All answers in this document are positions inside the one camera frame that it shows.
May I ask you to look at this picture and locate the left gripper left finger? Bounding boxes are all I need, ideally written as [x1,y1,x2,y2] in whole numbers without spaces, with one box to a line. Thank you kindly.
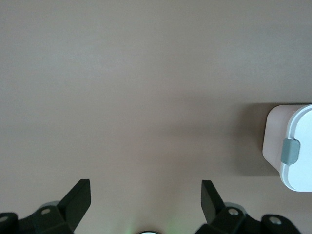
[36,179,92,234]

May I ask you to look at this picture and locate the pink plastic box base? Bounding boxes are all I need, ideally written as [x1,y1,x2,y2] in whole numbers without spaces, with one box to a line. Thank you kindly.
[262,104,305,175]

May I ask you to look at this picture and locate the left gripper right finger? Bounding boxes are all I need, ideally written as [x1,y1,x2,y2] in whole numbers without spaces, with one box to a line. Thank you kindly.
[195,179,263,234]

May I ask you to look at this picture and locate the white box lid grey latches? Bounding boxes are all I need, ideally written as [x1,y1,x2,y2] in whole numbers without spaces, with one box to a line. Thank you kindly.
[279,103,312,193]

